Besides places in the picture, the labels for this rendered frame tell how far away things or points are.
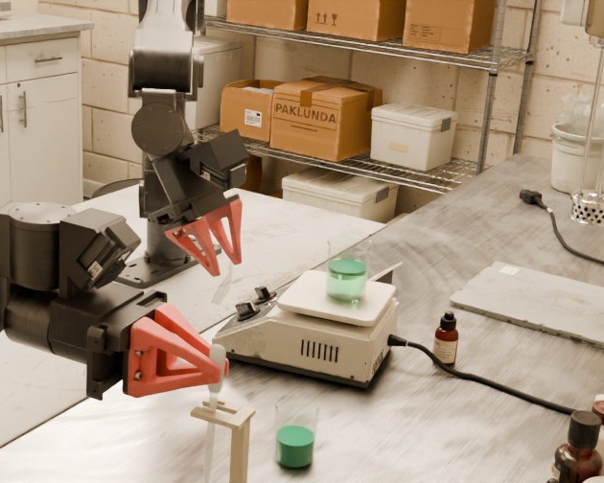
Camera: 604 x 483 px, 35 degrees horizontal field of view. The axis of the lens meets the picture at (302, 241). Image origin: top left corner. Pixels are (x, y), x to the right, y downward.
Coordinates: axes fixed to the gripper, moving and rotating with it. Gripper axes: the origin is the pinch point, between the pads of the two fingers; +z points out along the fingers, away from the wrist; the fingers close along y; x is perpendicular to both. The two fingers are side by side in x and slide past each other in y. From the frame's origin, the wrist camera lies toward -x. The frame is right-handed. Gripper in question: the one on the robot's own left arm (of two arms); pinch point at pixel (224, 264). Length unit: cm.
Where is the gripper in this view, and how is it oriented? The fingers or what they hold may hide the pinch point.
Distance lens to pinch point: 113.9
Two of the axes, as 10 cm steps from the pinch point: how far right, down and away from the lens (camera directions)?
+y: 6.9, -4.0, 6.1
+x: -6.0, 1.6, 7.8
